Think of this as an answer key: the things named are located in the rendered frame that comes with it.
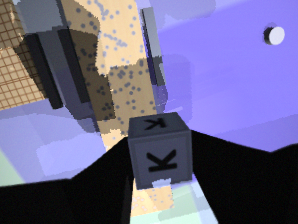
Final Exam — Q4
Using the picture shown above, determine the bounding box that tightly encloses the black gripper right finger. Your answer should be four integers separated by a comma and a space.
191, 129, 298, 224

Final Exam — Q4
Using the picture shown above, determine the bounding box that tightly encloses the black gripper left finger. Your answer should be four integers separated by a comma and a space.
0, 136, 134, 224

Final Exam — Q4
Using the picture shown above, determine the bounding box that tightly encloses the dark grey cube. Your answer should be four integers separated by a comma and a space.
127, 112, 193, 191

